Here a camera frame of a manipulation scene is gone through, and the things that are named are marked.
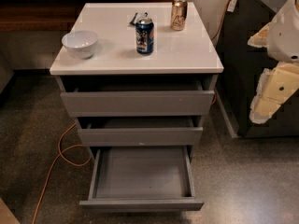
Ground white label tag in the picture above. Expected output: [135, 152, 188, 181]
[227, 0, 237, 12]

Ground blue pepsi can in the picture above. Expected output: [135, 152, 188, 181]
[135, 17, 154, 55]

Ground small black snack packet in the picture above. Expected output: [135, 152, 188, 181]
[129, 12, 148, 26]

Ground white bowl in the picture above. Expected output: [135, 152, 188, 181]
[62, 31, 98, 59]

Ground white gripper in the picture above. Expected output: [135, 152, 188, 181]
[248, 0, 299, 124]

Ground dark grey bin cabinet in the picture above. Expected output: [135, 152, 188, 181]
[216, 0, 299, 138]

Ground orange cable on floor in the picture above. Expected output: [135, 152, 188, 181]
[31, 122, 93, 224]

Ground grey bottom drawer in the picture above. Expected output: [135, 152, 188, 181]
[80, 147, 203, 212]

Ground grey middle drawer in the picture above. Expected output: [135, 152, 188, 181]
[78, 117, 203, 147]

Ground grey drawer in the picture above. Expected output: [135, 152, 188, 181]
[80, 147, 203, 212]
[78, 117, 203, 147]
[61, 83, 214, 117]

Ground grey drawer cabinet white top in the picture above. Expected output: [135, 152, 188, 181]
[50, 3, 223, 152]

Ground gold soda can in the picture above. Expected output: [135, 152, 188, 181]
[170, 0, 188, 31]

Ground brown wooden shelf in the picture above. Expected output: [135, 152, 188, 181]
[0, 0, 171, 32]

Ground grey top drawer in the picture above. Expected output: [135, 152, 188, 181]
[61, 83, 214, 117]

